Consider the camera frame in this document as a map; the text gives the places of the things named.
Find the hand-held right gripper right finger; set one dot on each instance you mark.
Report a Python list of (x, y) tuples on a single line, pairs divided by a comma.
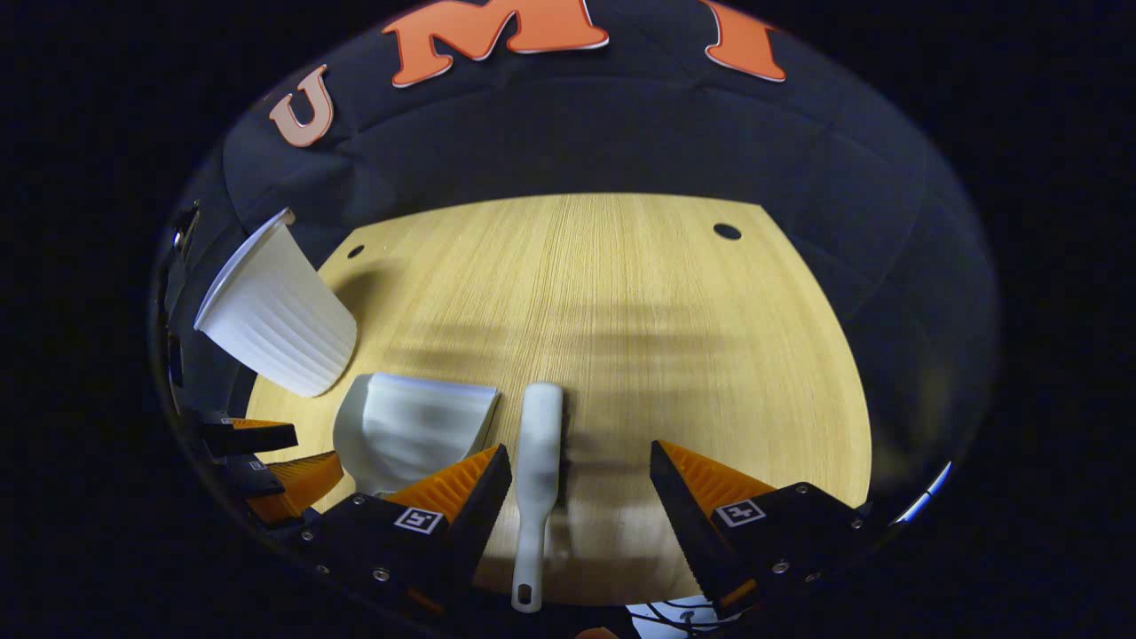
[(688, 524)]

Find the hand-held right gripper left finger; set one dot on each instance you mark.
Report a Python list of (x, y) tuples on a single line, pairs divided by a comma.
[(470, 524)]

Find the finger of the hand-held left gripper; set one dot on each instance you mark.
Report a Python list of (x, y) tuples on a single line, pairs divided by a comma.
[(302, 479), (253, 437)]

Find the small grey broom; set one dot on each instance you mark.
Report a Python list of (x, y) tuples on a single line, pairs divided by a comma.
[(537, 461)]

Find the grey plastic dustpan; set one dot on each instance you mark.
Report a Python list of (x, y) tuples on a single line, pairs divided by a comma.
[(417, 426)]

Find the white ribbed garbage bin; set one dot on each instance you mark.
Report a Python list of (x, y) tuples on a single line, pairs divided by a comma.
[(275, 319)]

